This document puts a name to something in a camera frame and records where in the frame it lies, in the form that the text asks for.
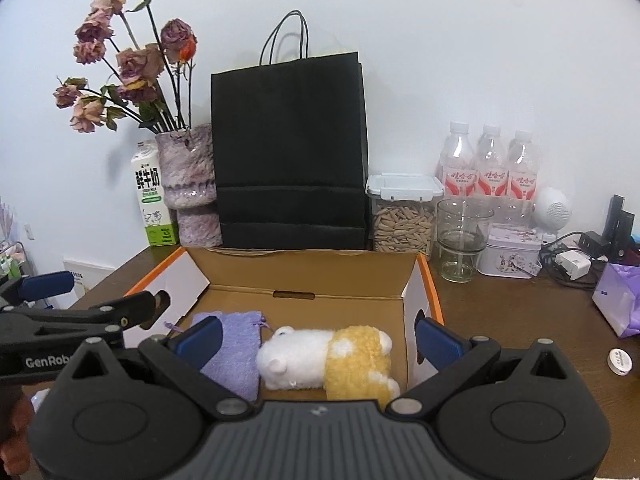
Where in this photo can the water bottle middle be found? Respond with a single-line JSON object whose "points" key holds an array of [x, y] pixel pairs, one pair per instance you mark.
{"points": [[490, 165]]}

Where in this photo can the white tape roll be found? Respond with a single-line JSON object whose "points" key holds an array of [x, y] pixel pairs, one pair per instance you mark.
{"points": [[619, 361]]}

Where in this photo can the water bottle right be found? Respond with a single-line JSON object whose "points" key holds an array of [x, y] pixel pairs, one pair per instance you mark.
{"points": [[523, 165]]}

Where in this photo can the wire storage rack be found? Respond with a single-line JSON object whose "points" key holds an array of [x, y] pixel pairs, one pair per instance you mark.
{"points": [[15, 261]]}

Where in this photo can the white floral tin box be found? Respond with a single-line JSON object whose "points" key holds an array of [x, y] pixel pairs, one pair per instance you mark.
{"points": [[510, 252]]}

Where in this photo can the purple marbled vase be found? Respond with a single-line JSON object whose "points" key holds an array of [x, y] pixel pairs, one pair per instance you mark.
{"points": [[187, 174]]}

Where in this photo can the white power adapter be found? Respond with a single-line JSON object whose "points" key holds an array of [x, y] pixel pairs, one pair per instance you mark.
{"points": [[574, 263]]}

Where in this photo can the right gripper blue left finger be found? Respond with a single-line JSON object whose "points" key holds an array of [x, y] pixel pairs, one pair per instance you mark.
{"points": [[177, 363]]}

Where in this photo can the person's left hand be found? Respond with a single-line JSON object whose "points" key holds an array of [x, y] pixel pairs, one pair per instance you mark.
{"points": [[15, 452]]}

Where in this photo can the white round speaker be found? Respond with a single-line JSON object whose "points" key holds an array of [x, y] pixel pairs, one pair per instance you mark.
{"points": [[551, 213]]}

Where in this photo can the yellow white plush toy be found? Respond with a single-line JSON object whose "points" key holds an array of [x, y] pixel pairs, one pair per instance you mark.
{"points": [[353, 363]]}

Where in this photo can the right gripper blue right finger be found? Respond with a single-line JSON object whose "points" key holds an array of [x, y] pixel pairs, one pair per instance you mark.
{"points": [[460, 363]]}

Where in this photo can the black charger stand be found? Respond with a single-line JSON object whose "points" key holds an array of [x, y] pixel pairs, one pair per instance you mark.
{"points": [[617, 230]]}

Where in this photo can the water bottle left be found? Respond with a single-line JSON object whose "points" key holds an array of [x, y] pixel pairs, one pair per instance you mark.
{"points": [[456, 162]]}

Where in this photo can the red cardboard pumpkin box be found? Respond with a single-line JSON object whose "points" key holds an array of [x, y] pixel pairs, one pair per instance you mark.
{"points": [[307, 290]]}

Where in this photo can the clear container of pellets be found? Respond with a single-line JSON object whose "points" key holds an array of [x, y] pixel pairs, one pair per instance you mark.
{"points": [[403, 208]]}

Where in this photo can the dried pink rose bouquet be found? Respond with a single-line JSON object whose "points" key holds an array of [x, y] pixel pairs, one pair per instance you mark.
{"points": [[151, 70]]}

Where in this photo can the purple drawstring pouch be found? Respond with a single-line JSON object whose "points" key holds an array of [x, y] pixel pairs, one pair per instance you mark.
{"points": [[234, 366]]}

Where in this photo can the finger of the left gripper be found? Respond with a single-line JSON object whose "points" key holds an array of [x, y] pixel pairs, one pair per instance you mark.
{"points": [[139, 309], [34, 288]]}

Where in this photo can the clear drinking glass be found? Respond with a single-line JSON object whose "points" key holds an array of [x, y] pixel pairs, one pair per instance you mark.
{"points": [[462, 228]]}

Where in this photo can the water bottle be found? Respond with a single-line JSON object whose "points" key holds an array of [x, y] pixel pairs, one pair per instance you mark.
{"points": [[490, 165], [523, 165], [456, 162]]}

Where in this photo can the black paper shopping bag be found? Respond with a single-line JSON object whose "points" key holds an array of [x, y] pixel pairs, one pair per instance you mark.
{"points": [[291, 151]]}

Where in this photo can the purple tissue pack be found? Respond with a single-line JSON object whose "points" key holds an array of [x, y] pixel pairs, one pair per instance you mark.
{"points": [[617, 298]]}

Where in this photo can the green white milk carton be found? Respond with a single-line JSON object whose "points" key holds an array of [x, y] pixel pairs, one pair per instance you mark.
{"points": [[159, 222]]}

